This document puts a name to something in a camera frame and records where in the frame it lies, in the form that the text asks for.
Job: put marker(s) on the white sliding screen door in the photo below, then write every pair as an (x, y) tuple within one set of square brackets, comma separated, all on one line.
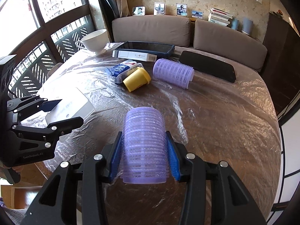
[(288, 157)]

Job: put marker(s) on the dark window curtain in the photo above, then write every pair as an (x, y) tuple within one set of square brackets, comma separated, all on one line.
[(110, 4)]

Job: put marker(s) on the white embossed footed cup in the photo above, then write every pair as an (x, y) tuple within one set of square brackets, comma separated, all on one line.
[(96, 39)]

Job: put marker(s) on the round orange ornament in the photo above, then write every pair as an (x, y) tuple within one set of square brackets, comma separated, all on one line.
[(279, 12)]

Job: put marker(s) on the dark wooden cabinet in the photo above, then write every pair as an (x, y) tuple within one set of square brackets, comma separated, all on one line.
[(281, 63)]

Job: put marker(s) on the clear upright photo frame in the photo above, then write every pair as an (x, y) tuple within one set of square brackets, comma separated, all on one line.
[(159, 8), (181, 9)]

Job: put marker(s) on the tablet in blue case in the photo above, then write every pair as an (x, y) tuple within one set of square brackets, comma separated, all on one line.
[(145, 45)]

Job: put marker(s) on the small blue cylinder speaker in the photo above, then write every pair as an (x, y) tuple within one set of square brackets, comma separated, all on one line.
[(235, 24)]

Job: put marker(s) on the brown sofa back cushion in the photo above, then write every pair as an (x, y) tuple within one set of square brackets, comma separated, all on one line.
[(150, 30), (225, 44)]

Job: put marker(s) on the purple hair roller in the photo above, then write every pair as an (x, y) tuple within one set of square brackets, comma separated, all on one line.
[(172, 71), (144, 140)]

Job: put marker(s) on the black flat case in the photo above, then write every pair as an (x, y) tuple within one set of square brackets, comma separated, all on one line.
[(206, 65)]

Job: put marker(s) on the yellow plastic container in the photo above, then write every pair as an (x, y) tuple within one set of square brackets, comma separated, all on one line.
[(136, 79)]

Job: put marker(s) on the clear plastic table cover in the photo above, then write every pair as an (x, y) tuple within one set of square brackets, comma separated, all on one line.
[(211, 121)]

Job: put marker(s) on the grey cylinder speaker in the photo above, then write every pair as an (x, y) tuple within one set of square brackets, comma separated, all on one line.
[(247, 25)]

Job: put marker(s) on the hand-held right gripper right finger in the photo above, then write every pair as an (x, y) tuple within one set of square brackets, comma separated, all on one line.
[(173, 161)]

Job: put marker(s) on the blue white tissue packet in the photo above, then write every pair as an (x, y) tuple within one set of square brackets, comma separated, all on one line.
[(119, 69)]

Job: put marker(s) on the landscape building photo frame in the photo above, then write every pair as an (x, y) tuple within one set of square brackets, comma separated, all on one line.
[(197, 14)]

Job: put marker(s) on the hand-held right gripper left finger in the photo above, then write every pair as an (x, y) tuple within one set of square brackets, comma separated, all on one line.
[(114, 159)]

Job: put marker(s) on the long white medicine box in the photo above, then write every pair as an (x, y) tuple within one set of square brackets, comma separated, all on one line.
[(133, 55)]

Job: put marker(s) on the stack of books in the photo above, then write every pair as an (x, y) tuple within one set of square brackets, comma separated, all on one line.
[(220, 17)]

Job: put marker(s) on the beige chair back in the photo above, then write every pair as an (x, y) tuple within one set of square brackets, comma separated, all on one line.
[(55, 69)]

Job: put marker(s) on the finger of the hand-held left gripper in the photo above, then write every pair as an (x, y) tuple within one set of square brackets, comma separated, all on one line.
[(68, 123), (52, 104)]

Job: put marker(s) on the dark lattice balcony railing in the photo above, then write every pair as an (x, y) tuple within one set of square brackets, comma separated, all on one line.
[(80, 31)]

